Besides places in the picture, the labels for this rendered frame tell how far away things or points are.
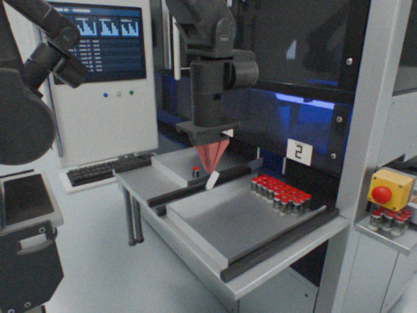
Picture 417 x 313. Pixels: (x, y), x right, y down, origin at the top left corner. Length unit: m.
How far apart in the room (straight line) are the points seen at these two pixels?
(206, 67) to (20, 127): 0.27
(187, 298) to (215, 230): 1.06
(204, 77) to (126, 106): 0.95
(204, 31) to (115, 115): 0.99
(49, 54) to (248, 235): 0.65
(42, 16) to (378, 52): 0.75
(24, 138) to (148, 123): 1.13
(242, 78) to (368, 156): 0.39
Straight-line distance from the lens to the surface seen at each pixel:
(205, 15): 0.44
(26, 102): 0.33
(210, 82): 0.46
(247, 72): 0.51
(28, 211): 0.59
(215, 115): 0.47
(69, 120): 1.34
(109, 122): 1.38
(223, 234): 0.71
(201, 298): 1.75
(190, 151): 1.17
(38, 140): 0.35
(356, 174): 0.79
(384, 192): 0.73
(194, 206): 0.82
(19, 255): 0.56
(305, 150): 0.85
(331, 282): 0.98
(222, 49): 0.45
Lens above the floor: 1.31
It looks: 21 degrees down
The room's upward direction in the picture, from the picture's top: straight up
